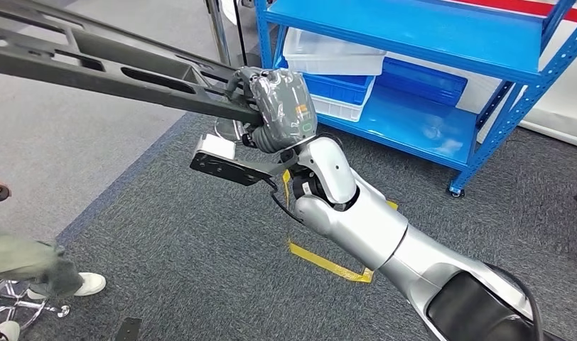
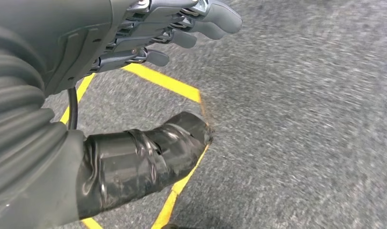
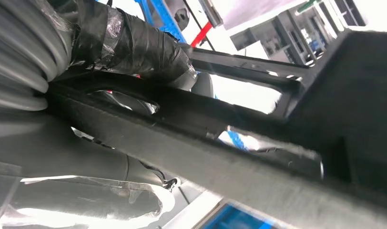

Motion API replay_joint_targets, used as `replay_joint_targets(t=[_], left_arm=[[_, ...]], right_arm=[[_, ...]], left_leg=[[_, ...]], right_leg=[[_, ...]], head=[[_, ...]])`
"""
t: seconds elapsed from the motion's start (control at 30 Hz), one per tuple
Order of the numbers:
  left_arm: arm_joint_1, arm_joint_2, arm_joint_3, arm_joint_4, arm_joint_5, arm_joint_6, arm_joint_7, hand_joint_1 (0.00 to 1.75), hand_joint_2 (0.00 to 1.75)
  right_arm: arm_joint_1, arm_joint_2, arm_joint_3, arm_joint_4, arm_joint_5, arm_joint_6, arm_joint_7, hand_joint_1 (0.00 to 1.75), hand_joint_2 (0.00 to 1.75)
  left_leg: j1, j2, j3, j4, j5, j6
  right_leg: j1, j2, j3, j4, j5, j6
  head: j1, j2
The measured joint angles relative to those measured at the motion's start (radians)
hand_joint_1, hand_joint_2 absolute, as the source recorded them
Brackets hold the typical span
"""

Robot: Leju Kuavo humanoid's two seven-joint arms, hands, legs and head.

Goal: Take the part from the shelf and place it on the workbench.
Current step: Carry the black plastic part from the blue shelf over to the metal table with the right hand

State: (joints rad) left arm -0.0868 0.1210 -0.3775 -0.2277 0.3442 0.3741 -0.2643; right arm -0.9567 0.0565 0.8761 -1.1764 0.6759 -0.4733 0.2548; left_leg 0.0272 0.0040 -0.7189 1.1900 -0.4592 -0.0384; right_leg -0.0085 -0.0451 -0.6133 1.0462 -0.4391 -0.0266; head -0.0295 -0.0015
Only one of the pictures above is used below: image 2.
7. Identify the yellow floor tape square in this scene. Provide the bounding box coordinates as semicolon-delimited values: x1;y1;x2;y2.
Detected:
59;63;210;229

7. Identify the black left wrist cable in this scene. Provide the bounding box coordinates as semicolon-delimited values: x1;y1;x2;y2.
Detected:
66;87;79;131

